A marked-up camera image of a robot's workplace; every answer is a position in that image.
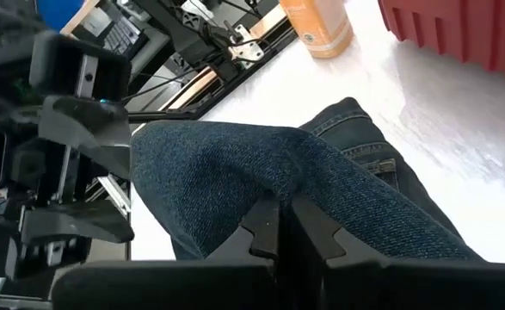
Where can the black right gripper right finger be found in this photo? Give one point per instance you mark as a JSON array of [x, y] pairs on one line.
[[407, 288]]

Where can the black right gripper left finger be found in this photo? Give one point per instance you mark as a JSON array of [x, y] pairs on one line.
[[170, 288]]

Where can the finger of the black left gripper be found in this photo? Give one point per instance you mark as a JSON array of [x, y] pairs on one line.
[[88, 125], [75, 224]]

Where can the dark blue denim jeans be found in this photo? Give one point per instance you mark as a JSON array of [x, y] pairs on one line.
[[217, 172]]

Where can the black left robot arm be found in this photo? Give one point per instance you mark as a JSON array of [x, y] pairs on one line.
[[192, 41]]

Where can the red plastic laundry bin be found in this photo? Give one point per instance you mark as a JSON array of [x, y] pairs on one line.
[[471, 30]]

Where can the black computer keyboard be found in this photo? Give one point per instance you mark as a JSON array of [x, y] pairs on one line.
[[121, 36]]

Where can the white table cover sheet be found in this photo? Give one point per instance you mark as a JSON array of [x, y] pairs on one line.
[[450, 150]]

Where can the orange liquid spray bottle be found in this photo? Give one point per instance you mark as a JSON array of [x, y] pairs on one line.
[[321, 26]]

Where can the white metal bracket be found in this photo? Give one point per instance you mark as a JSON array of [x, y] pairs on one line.
[[247, 47]]

